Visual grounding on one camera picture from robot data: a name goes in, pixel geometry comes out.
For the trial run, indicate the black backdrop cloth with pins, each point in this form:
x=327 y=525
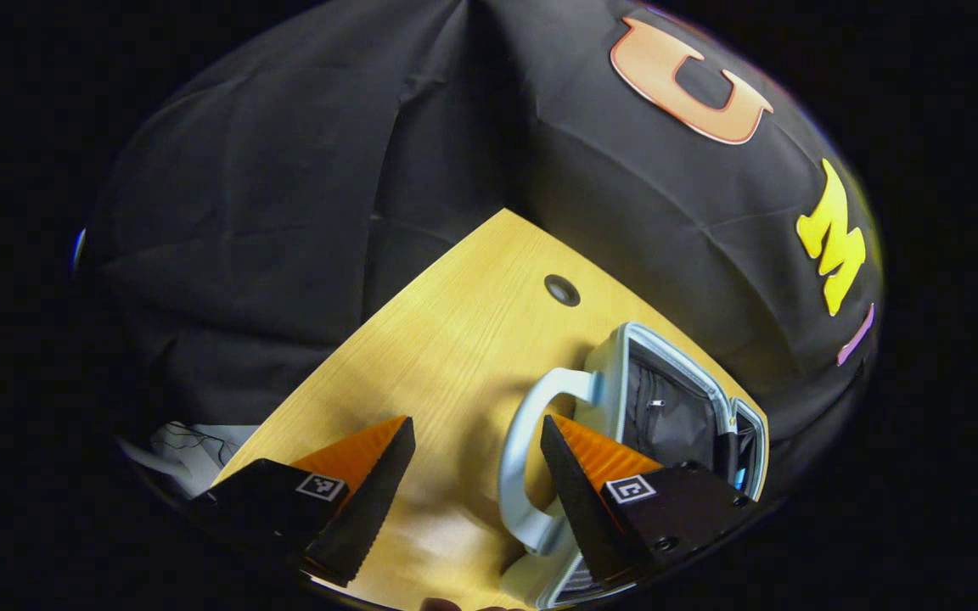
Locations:
x=285 y=212

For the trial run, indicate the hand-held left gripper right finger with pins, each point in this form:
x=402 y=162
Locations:
x=587 y=509

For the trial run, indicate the light blue small suitcase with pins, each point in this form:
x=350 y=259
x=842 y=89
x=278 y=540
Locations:
x=604 y=386

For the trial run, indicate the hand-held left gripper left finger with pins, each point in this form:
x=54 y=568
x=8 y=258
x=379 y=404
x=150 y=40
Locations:
x=366 y=509

